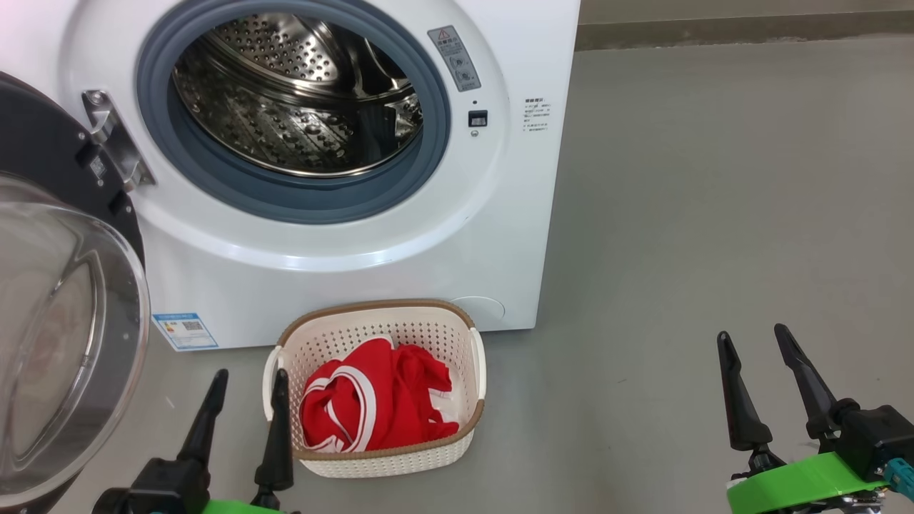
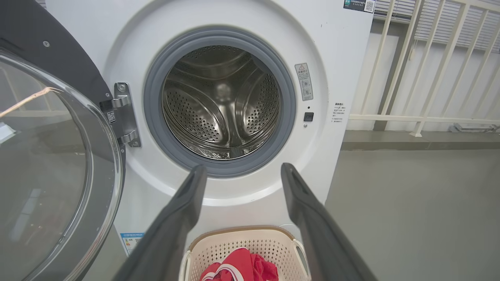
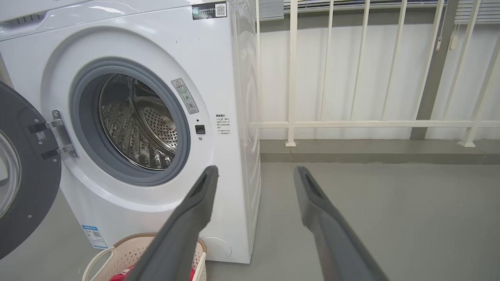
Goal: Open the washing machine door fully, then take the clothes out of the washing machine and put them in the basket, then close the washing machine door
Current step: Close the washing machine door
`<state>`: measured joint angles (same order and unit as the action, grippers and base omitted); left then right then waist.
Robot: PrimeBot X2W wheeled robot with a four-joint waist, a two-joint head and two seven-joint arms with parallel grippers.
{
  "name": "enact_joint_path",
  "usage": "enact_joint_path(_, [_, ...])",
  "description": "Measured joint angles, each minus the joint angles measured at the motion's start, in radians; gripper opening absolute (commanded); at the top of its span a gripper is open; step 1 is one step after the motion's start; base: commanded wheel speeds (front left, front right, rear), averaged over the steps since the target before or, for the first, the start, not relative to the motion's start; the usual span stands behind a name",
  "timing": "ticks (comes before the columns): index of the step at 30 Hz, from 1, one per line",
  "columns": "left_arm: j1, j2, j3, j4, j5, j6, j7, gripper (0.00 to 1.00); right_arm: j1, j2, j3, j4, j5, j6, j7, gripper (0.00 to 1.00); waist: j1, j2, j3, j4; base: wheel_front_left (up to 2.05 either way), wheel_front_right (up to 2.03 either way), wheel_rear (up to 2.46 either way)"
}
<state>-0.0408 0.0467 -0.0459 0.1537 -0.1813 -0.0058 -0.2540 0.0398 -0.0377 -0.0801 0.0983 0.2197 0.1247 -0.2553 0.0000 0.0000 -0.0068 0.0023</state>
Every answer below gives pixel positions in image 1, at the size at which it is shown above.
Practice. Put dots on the grey skirting board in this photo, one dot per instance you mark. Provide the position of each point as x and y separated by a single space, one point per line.
750 30

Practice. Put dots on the red white-trimmed garment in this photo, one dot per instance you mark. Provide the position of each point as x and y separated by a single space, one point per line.
393 400

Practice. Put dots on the white front-load washing machine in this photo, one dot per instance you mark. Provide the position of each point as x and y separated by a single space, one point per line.
464 250

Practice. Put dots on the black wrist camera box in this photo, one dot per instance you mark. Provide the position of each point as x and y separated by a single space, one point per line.
164 485
878 435

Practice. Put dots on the grey warning sticker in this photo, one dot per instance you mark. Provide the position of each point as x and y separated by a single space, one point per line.
454 58

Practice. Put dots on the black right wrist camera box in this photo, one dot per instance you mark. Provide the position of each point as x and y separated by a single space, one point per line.
878 435

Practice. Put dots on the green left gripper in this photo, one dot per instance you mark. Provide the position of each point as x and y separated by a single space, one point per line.
228 508

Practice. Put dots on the blue energy label sticker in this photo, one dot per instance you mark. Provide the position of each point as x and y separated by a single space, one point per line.
186 331

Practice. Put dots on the metal washing machine door hinge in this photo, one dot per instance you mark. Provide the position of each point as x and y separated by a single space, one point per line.
114 139

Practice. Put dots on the round white filter cover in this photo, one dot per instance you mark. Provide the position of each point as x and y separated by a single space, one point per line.
489 310

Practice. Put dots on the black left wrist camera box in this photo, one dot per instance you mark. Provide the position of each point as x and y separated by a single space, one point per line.
164 485

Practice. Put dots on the cream perforated laundry basket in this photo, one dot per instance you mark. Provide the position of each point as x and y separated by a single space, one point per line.
385 464

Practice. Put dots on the black round glass washer door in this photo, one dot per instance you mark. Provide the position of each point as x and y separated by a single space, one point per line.
64 343

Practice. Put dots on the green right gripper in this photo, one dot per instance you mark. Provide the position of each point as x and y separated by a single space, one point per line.
792 489

